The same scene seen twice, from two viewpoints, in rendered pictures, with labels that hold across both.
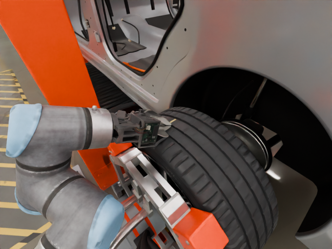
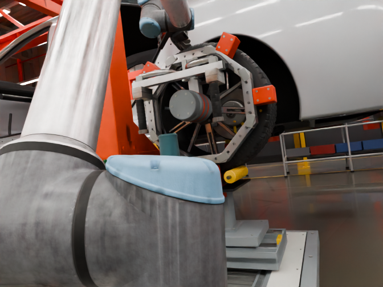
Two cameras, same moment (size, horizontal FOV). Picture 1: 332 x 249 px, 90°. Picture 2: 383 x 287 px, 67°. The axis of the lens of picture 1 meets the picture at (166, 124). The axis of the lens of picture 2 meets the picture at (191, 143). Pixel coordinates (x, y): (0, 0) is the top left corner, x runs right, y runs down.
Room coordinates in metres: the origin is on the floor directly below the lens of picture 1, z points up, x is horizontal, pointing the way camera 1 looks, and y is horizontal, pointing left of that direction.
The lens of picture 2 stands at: (-0.99, 0.70, 0.65)
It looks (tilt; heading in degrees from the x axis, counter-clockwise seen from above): 1 degrees up; 334
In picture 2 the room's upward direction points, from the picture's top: 7 degrees counter-clockwise
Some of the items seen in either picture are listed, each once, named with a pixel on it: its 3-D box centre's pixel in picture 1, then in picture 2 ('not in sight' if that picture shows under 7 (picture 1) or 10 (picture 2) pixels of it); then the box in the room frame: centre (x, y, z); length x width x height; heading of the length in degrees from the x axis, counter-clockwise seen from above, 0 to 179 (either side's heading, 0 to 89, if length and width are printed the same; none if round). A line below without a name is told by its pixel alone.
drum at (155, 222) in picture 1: (139, 224); (192, 106); (0.19, 0.10, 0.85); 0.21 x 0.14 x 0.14; 130
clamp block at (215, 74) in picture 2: not in sight; (215, 77); (-0.03, 0.09, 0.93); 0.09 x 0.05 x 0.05; 130
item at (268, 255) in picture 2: not in sight; (233, 245); (0.32, -0.10, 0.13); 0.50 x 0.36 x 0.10; 40
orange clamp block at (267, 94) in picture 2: not in sight; (264, 95); (0.00, -0.16, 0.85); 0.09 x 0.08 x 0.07; 40
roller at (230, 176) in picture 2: not in sight; (236, 173); (0.21, -0.11, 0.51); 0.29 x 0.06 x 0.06; 130
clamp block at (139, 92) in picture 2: not in sight; (142, 93); (0.23, 0.31, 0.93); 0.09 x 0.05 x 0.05; 130
